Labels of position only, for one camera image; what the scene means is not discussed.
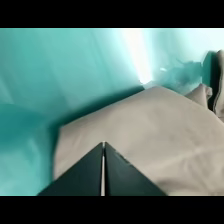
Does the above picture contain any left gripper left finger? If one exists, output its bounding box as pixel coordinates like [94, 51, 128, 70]
[37, 142, 104, 197]

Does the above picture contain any beige T-shirt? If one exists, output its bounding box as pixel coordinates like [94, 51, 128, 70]
[52, 49, 224, 197]

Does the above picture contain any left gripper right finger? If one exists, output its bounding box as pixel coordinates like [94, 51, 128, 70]
[104, 142, 168, 197]

